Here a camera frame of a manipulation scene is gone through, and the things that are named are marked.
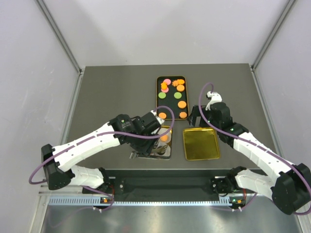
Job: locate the orange cookie upper left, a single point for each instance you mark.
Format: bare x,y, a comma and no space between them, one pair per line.
164,86

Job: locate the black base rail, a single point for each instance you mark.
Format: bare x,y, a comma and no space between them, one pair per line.
163,186

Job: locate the black cookie tray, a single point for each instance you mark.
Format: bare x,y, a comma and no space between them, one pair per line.
169,100

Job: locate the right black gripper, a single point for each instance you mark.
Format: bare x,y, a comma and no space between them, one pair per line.
196,112

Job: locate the gold cookie tin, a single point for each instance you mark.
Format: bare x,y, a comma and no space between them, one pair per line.
168,153

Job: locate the pink cookie lower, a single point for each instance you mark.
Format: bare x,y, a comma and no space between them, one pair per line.
165,90

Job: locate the white paper cup bottom right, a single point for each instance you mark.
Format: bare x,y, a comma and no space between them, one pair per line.
163,146

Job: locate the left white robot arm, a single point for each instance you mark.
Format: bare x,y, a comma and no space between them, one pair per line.
61,162

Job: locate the pink cookie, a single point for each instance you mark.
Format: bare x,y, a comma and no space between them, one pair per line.
167,81
165,90

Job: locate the orange cookie middle right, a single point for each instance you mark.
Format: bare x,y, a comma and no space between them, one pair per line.
182,104

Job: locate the gold tin lid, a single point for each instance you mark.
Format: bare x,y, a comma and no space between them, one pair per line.
201,144

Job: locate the orange cookie bottom right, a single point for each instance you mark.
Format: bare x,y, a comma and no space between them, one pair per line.
183,115

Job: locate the green cookie right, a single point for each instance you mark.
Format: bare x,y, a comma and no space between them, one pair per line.
177,95

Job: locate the green cookie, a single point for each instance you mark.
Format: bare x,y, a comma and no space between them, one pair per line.
177,95
162,95

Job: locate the white paper cup top right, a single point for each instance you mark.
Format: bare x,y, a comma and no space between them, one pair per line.
162,131

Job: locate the orange star cookie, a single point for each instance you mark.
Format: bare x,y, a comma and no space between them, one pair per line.
164,138

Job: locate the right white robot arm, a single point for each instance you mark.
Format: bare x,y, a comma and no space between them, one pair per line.
287,185

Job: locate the orange ridged cookie top right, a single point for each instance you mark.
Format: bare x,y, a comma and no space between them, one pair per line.
181,81

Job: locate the white paper cup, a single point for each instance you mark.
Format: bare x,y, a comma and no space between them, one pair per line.
163,146
162,131

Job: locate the pink cookie top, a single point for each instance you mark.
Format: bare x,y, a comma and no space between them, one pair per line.
167,81

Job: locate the orange cookie upper right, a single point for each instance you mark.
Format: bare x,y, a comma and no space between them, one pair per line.
180,88

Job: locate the orange cookie bottom left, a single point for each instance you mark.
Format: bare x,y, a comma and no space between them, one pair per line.
162,115

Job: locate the green cookie left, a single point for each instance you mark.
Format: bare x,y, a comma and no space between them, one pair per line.
162,95

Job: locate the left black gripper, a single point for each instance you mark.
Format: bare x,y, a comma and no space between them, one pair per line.
146,149

